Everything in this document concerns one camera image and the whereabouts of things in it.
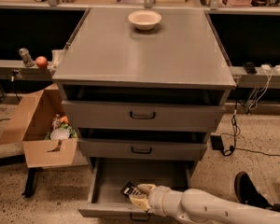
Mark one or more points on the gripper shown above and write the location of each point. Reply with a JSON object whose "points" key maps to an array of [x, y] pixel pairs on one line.
{"points": [[159, 197]]}

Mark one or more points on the dark chocolate bar wrapper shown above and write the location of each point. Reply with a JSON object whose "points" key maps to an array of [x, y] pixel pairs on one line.
{"points": [[130, 189]]}

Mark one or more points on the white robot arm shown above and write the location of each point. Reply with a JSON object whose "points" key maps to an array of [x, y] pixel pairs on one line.
{"points": [[194, 206]]}

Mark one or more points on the grey bottom drawer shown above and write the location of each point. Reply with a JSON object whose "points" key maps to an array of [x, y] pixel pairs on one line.
{"points": [[110, 176]]}

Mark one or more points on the grey drawer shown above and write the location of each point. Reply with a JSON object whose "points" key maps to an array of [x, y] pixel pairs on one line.
{"points": [[142, 150], [147, 117], [110, 176]]}

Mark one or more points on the grey middle drawer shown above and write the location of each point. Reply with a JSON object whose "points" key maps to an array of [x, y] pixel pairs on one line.
{"points": [[142, 150]]}

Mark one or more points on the grey drawer cabinet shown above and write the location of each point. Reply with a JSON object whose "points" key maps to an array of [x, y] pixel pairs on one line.
{"points": [[178, 62]]}

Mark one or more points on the grey top drawer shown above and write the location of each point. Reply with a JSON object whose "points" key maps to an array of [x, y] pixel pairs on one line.
{"points": [[147, 117]]}

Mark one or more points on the black power adapter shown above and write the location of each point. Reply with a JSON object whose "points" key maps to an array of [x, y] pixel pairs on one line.
{"points": [[217, 143]]}

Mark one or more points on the black shoe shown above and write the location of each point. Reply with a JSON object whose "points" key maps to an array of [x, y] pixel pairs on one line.
{"points": [[246, 192]]}

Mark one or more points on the white bowl in box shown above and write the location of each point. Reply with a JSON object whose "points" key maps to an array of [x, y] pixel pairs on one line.
{"points": [[60, 134]]}

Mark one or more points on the brown cardboard box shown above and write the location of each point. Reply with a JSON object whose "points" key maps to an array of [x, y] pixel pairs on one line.
{"points": [[31, 122]]}

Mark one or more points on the black remote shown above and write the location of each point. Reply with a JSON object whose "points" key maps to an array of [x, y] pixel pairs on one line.
{"points": [[250, 68]]}

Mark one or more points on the red apple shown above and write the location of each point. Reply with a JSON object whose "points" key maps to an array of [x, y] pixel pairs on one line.
{"points": [[41, 62]]}

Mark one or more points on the white power strip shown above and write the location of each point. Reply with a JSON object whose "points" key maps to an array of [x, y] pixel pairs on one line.
{"points": [[270, 70]]}

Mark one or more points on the small grey figurine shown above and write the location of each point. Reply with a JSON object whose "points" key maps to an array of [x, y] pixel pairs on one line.
{"points": [[26, 57]]}

